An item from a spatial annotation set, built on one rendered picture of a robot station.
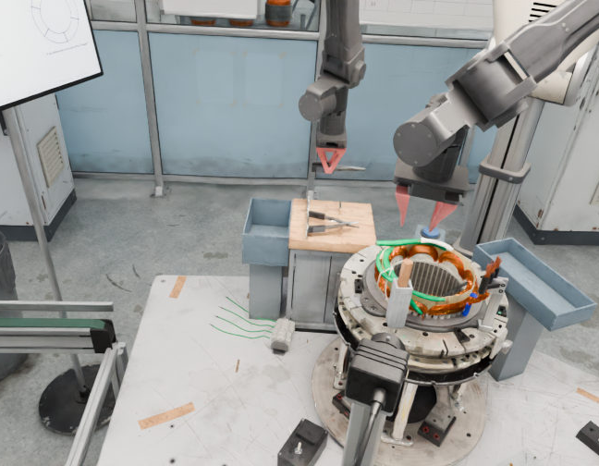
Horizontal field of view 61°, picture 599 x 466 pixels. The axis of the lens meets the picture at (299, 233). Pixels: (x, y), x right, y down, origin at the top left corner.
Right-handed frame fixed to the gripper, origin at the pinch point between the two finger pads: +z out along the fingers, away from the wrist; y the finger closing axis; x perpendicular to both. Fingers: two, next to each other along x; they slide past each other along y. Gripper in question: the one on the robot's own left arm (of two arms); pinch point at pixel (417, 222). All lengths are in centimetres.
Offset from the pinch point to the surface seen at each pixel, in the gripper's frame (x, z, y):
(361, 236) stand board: 28.3, 26.7, -8.3
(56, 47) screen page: 51, 5, -97
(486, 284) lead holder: -0.2, 8.7, 13.1
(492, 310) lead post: 1.7, 15.6, 16.3
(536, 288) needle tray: 26.3, 28.7, 31.3
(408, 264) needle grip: -1.0, 7.7, 0.4
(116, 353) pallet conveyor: 7, 65, -64
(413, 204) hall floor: 231, 147, 18
